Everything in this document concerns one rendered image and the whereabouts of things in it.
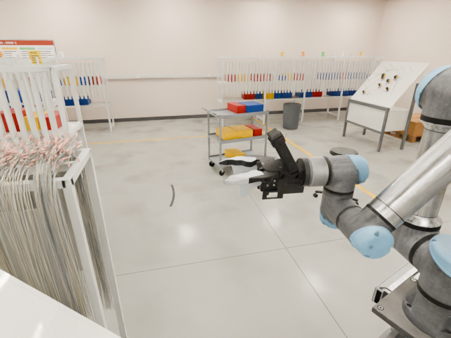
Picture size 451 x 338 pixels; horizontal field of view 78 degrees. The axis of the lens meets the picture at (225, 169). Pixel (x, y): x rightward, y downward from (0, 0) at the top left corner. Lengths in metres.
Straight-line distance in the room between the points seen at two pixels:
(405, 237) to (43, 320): 0.93
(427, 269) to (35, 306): 0.94
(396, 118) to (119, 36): 6.76
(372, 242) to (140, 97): 8.11
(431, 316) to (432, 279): 0.10
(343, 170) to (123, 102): 8.05
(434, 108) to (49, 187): 1.12
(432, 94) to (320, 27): 8.98
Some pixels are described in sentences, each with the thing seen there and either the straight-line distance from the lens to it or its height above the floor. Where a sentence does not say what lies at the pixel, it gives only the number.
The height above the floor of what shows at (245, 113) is 0.98.
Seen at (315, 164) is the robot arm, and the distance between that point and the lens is 0.70.
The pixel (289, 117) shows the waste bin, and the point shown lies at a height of 0.33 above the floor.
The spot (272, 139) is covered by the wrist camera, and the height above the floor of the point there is 1.66.
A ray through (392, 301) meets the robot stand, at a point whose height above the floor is 1.16.
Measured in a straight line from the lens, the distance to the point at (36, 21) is 8.84.
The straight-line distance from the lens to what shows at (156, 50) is 8.41.
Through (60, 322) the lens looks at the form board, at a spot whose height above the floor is 1.27.
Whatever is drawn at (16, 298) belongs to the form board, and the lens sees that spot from 0.78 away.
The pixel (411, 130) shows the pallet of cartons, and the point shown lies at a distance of 7.40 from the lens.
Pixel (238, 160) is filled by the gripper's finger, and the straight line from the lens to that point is 0.69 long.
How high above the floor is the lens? 1.84
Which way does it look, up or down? 23 degrees down
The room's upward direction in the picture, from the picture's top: straight up
